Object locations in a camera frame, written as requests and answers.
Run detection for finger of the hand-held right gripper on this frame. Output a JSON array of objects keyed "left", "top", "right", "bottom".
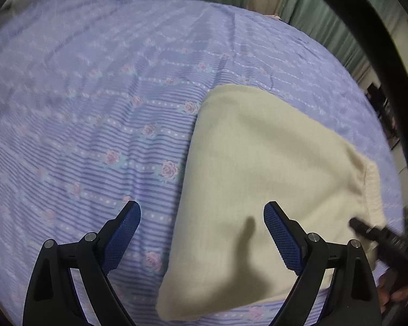
[{"left": 349, "top": 217, "right": 407, "bottom": 256}]

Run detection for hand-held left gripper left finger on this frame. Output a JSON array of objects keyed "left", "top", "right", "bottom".
[{"left": 22, "top": 201, "right": 142, "bottom": 326}]

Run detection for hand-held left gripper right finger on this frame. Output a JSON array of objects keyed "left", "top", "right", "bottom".
[{"left": 263, "top": 202, "right": 382, "bottom": 326}]

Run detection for cream pants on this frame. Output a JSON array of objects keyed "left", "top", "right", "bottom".
[{"left": 154, "top": 84, "right": 386, "bottom": 321}]

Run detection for person's right hand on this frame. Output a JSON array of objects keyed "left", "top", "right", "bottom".
[{"left": 377, "top": 269, "right": 408, "bottom": 308}]

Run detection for black chair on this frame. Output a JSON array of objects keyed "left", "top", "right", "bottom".
[{"left": 366, "top": 82, "right": 397, "bottom": 140}]

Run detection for purple floral bedsheet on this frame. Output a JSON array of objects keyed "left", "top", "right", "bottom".
[{"left": 0, "top": 0, "right": 407, "bottom": 326}]

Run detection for black curved cable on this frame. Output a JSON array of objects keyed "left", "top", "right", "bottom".
[{"left": 292, "top": 0, "right": 408, "bottom": 218}]

